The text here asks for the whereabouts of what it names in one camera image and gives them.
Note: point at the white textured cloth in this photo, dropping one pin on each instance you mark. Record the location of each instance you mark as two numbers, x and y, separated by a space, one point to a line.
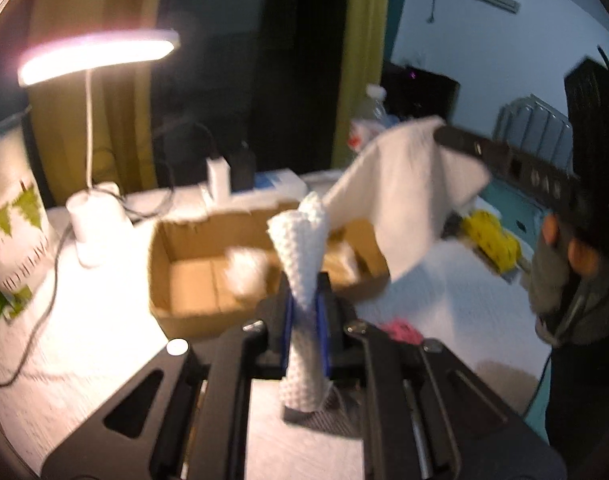
303 260

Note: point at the black power adapter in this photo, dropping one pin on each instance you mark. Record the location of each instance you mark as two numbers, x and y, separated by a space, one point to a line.
242 167

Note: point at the yellow curtain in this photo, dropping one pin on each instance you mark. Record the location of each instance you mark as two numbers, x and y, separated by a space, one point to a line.
359 50
119 125

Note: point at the white patterned fabric bin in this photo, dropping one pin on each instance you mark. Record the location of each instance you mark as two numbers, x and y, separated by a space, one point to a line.
9 200

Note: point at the clear plastic bottle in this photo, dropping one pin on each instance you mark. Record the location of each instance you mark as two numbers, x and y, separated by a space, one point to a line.
377 110

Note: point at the person's right forearm grey sleeve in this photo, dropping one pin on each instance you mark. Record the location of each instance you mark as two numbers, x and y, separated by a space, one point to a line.
554 285

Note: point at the pink knitted cloth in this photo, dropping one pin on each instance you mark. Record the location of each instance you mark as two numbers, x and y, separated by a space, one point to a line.
399 330

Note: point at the yellow sponge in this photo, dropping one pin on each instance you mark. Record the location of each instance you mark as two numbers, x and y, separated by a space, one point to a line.
489 237

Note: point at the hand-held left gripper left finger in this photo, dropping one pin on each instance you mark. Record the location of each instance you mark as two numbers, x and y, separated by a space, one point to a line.
286 332

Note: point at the blue and white box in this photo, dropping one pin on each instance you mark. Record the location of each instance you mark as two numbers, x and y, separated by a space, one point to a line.
279 181

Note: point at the white desk lamp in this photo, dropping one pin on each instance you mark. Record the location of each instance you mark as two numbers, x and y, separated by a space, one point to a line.
97 55

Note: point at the cardboard box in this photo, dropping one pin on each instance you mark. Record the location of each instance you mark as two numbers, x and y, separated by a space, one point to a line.
194 285

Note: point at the black monitor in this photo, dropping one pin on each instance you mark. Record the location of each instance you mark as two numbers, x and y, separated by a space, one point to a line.
419 95

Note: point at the person's right hand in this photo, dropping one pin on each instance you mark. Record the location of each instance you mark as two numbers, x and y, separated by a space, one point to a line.
582 256

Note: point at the white towel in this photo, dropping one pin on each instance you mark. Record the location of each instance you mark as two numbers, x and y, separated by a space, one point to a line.
404 185

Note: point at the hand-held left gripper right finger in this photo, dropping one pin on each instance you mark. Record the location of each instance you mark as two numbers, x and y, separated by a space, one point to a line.
324 332

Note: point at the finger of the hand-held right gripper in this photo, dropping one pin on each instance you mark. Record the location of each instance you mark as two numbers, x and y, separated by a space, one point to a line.
504 162

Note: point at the white charger block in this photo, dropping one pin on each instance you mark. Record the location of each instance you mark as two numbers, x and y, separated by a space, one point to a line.
218 177

